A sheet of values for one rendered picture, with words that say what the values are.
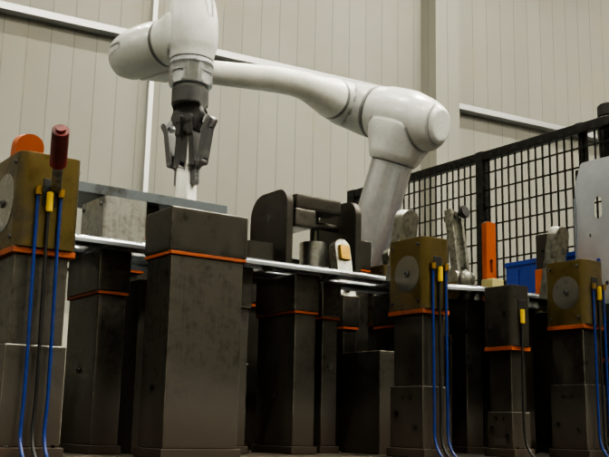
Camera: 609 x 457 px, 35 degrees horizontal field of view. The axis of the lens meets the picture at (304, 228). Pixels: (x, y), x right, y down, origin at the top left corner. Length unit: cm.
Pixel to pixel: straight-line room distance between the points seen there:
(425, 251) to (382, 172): 74
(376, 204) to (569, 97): 956
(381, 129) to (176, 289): 108
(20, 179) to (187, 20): 87
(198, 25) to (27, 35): 669
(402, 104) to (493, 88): 874
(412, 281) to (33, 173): 65
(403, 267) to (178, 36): 72
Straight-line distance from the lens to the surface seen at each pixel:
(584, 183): 225
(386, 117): 226
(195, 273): 130
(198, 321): 130
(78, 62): 868
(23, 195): 118
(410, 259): 155
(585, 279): 177
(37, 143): 129
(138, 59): 208
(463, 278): 189
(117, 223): 162
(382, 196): 226
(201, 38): 198
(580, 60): 1205
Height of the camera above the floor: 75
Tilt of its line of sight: 12 degrees up
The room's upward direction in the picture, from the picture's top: 1 degrees clockwise
